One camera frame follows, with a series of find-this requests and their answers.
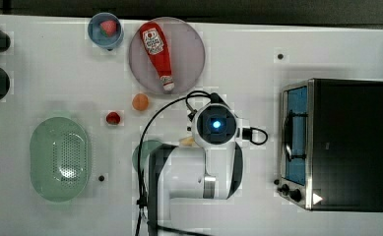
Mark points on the peeled plush banana toy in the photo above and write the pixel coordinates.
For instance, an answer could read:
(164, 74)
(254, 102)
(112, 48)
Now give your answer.
(187, 142)

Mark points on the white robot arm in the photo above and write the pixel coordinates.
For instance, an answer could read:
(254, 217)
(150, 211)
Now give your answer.
(210, 169)

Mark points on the black and silver toaster oven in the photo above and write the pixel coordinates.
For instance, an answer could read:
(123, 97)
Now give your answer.
(331, 148)

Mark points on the orange toy fruit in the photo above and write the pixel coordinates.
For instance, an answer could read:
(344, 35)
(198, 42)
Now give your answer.
(140, 102)

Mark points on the small red strawberry toy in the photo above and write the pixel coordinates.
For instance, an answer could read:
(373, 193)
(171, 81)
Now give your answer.
(113, 118)

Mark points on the red plush ketchup bottle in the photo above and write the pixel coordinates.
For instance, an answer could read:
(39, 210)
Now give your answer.
(156, 47)

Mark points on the strawberry toy in bowl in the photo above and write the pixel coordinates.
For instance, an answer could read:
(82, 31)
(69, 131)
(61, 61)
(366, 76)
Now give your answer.
(108, 28)

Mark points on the blue bowl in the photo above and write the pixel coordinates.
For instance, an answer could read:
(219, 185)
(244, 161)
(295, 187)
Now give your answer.
(108, 43)

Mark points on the green perforated colander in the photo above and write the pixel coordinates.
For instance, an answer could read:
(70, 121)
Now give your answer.
(60, 159)

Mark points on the green cup with handle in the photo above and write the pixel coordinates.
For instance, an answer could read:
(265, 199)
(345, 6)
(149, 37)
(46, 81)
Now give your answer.
(141, 154)

